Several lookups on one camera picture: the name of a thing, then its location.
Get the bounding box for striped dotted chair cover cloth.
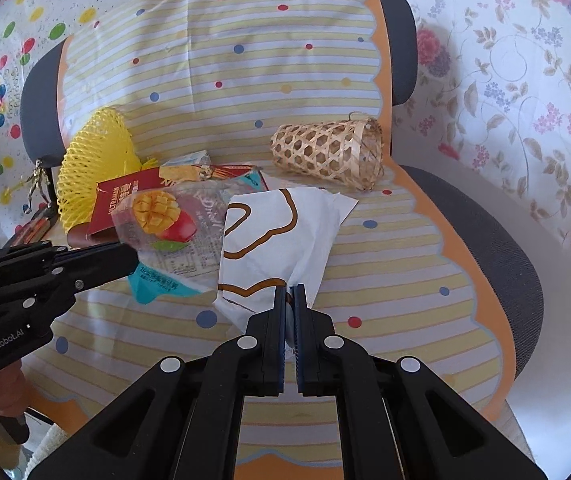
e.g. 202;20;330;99
19;0;517;480

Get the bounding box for white paper bag brown lines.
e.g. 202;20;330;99
214;186;358;332

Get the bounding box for woven bamboo basket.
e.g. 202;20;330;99
270;116;384;191

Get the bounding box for person's left hand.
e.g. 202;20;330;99
0;361;28;417

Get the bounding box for mango snack plastic wrapper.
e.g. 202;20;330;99
112;177;258;304

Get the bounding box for yellow foam fruit net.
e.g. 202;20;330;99
56;107;159;233

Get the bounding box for keychain with orange tag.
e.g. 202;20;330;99
0;159;58;248

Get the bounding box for dark grey office chair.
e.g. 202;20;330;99
20;0;543;373

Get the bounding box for floral pattern wall cloth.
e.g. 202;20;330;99
395;0;571;259

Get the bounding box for red paper card packet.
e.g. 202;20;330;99
66;162;268;248

